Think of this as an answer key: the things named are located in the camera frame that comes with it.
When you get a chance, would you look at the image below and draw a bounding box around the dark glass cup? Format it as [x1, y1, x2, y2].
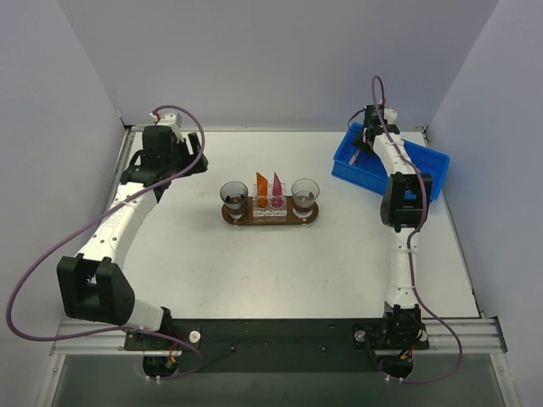
[220, 181, 249, 220]
[291, 178, 320, 219]

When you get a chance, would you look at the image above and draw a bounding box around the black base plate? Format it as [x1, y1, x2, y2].
[124, 318, 429, 373]

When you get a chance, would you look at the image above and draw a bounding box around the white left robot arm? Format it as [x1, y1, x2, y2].
[57, 125, 208, 349]

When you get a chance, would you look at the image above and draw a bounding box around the pink toothbrush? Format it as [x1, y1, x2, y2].
[349, 152, 360, 165]

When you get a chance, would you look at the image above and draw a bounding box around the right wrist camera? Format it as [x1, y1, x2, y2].
[378, 103, 398, 126]

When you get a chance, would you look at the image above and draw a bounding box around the orange toothpaste tube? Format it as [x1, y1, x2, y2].
[256, 172, 268, 209]

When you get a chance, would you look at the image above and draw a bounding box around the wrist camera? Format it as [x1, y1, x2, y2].
[378, 103, 398, 126]
[150, 112, 183, 140]

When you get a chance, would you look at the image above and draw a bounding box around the brown oval wooden tray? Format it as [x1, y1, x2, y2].
[221, 196, 319, 226]

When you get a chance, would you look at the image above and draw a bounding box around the clear textured toothbrush holder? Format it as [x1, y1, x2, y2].
[250, 183, 288, 221]

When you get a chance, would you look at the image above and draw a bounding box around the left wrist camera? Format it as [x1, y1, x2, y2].
[150, 112, 183, 140]

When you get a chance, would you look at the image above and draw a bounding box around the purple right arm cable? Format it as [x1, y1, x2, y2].
[371, 75, 463, 385]

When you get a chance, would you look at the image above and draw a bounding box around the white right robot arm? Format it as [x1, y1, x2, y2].
[355, 104, 432, 348]

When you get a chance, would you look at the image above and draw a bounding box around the magenta toothpaste tube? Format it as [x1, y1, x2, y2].
[271, 173, 283, 209]

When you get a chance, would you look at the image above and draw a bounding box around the blue plastic bin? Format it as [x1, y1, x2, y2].
[332, 123, 451, 202]

